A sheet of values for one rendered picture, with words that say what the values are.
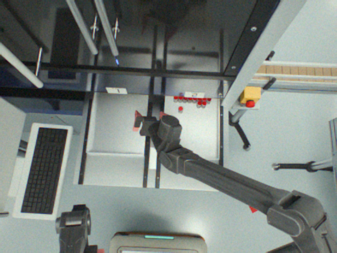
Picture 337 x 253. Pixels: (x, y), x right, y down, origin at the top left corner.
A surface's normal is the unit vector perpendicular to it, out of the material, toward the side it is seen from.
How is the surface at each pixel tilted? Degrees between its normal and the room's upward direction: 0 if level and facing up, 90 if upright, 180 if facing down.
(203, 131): 0
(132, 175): 0
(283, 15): 90
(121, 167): 0
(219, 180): 56
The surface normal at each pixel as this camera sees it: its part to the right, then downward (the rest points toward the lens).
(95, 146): 0.02, -0.25
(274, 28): -0.05, 0.97
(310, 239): -0.75, 0.22
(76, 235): 0.09, -0.82
